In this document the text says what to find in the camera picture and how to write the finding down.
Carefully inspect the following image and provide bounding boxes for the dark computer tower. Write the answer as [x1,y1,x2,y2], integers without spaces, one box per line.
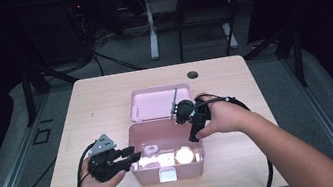
[15,0,91,71]

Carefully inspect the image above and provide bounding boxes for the pink plastic medicine box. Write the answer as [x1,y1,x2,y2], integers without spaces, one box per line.
[119,80,210,187]

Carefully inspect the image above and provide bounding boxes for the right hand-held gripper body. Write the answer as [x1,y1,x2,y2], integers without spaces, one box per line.
[165,82,214,130]

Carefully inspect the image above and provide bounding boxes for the white desk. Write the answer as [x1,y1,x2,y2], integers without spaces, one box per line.
[122,0,278,64]

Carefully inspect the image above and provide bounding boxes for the tangle of floor cables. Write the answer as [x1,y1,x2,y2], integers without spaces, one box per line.
[64,0,147,82]

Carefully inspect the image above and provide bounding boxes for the round table cable hole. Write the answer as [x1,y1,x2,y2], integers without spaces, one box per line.
[185,69,201,81]

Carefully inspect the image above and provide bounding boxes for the round gold tin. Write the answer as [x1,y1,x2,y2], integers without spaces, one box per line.
[172,144,198,167]

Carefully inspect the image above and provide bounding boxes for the small white container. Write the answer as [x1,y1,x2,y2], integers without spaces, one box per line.
[143,143,161,157]

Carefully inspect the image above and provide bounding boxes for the black metal stand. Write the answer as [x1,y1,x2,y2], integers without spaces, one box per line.
[240,23,310,96]
[16,58,85,129]

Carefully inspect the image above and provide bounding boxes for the white packet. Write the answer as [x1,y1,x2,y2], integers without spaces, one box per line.
[136,151,177,173]

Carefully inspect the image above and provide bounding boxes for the person's right hand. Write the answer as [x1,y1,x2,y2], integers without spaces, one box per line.
[188,85,259,140]

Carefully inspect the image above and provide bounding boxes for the black chair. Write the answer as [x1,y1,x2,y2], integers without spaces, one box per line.
[171,0,251,64]

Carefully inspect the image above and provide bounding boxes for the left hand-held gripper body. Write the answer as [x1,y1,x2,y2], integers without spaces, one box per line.
[82,129,134,186]

